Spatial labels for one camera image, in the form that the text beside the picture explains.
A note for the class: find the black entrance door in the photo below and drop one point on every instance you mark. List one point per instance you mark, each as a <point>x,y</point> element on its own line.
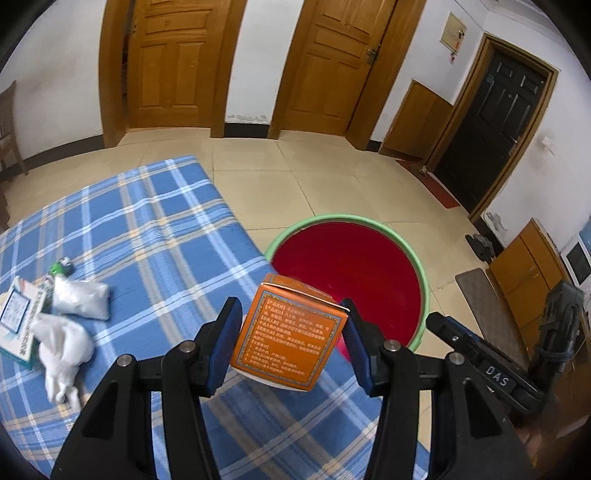
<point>498,129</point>

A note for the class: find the open wooden door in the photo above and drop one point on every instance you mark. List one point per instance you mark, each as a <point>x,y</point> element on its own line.
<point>180,64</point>

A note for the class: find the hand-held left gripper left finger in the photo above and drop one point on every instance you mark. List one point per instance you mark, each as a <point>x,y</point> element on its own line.
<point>221,350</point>

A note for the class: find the red doormat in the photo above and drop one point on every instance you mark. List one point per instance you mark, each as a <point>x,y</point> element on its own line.
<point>434,184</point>

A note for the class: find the white appliance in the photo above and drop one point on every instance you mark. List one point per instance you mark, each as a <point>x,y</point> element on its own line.
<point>579,258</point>

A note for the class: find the red basin with green rim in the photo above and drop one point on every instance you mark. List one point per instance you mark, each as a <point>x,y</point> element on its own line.
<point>351,263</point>

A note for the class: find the low wooden cabinet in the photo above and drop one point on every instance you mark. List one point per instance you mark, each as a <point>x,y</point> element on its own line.
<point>415,120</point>

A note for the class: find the white light switch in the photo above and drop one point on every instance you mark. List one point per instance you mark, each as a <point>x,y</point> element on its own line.
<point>549,145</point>

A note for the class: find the wooden dining chair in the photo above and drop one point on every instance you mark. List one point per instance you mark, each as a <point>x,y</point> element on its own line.
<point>9,134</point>

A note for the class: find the white plastic pouch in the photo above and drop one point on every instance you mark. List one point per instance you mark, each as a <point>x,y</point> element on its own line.
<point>81,300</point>

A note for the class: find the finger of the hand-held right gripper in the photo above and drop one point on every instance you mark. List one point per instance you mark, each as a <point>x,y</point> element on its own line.
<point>455,332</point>

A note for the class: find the orange cardboard box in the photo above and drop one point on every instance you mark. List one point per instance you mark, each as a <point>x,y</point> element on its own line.
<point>286,337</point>

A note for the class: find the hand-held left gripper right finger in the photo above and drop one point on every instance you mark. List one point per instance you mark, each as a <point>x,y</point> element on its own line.
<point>360,355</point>

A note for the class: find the white sock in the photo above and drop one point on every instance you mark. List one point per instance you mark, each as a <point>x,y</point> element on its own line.
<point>64,341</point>

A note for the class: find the teal cardboard box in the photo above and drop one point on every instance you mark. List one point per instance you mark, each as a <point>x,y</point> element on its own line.
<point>18,318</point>

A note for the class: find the wall electric box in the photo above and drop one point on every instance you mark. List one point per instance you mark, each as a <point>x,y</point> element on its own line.
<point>455,32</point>

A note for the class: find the blue plaid blanket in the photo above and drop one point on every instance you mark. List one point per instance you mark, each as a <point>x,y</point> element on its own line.
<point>161,230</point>

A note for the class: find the closed wooden door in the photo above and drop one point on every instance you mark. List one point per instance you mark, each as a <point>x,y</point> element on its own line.
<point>332,69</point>

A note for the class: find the dark shoes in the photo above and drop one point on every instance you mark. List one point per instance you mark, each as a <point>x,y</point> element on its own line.
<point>480,247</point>

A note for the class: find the grey floor mat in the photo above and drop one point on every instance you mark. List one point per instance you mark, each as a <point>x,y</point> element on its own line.
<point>489,309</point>

